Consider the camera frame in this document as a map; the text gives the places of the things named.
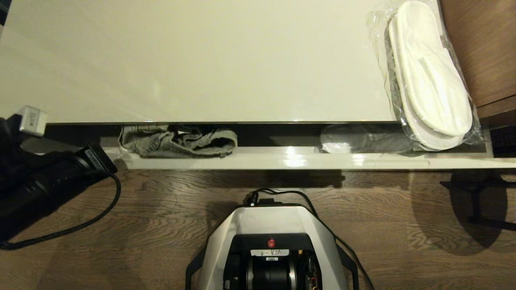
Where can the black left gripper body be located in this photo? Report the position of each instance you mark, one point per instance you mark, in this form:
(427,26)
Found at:
(72,173)

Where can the grey denim jeans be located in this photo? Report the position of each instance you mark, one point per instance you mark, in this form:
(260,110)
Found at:
(169,143)

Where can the glossy grey drawer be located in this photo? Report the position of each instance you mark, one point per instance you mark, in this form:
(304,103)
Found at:
(282,161)

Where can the long white slippers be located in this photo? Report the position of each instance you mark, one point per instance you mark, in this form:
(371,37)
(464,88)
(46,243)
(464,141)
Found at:
(431,80)

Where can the silver robot base chassis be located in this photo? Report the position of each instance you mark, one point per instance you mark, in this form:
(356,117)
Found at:
(274,221)

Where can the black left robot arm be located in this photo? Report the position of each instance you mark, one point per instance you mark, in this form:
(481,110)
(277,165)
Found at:
(12,193)

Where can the red emergency stop button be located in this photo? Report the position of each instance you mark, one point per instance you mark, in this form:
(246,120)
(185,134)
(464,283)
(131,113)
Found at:
(271,243)

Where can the white handwritten label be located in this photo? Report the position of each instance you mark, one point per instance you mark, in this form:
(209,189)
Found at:
(269,252)

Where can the short white slippers in plastic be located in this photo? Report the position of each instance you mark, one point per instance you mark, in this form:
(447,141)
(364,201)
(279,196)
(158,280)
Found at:
(363,141)

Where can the brown wooden cabinet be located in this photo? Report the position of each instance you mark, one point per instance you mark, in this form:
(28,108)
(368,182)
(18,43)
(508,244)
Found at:
(492,48)

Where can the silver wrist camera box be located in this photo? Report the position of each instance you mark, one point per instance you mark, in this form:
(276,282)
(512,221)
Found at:
(33,120)

